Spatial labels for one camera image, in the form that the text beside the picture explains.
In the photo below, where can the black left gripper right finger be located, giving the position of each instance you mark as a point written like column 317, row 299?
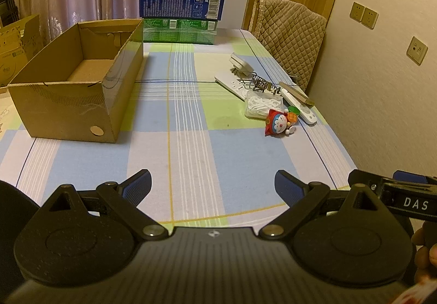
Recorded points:
column 347, row 238

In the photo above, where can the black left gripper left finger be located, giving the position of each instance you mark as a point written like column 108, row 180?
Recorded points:
column 80, row 237

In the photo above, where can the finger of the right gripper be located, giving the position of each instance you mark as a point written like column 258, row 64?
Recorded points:
column 413, row 178
column 358, row 176

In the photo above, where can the white Midea remote control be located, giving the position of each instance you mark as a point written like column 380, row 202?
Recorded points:
column 305, row 113

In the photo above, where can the green cap small bottle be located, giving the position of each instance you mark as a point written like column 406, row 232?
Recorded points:
column 294, row 110

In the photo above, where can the white square adapter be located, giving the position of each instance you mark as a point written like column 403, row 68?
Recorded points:
column 241, row 66

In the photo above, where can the person's right hand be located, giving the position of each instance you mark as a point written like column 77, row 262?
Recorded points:
column 425, row 258

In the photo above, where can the Doraemon red figure toy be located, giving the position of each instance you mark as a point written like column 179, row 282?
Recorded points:
column 280, row 123

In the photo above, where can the open brown cardboard box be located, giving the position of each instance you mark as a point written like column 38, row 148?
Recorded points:
column 79, row 85

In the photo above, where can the checked tablecloth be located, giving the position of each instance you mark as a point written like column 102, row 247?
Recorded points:
column 211, row 165

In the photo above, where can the long white flat remote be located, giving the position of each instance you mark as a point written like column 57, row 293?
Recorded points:
column 233, row 84

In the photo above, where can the chair with quilted beige cover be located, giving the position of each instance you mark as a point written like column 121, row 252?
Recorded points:
column 291, row 33

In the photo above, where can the cardboard box on floor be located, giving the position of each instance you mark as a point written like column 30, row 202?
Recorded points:
column 20, row 42

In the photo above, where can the light green product box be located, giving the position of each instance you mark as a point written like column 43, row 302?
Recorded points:
column 186, row 31

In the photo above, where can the blue product box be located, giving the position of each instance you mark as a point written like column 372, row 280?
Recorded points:
column 182, row 9

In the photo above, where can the bag of white cable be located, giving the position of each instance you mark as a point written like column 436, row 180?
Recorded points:
column 258, row 104

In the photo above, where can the single wall socket plate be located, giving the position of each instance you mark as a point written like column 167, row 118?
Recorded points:
column 417, row 50

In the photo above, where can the metal wire rack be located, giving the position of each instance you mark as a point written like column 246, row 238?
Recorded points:
column 254, row 82

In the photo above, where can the double wall socket plate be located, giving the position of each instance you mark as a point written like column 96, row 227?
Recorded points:
column 364, row 15

